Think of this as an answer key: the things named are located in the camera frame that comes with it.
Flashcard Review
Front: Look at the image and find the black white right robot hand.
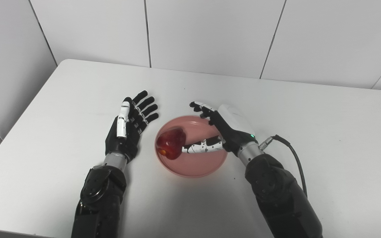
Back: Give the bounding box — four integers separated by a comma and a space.
181, 101, 259, 156

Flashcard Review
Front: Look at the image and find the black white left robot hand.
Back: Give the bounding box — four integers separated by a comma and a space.
105, 90, 159, 163

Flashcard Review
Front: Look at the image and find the red apple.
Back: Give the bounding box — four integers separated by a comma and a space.
156, 128, 187, 160

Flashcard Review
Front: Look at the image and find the pink round plate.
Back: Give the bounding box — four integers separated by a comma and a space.
154, 115, 228, 179

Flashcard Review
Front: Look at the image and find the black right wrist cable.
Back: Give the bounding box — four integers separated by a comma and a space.
259, 135, 308, 198

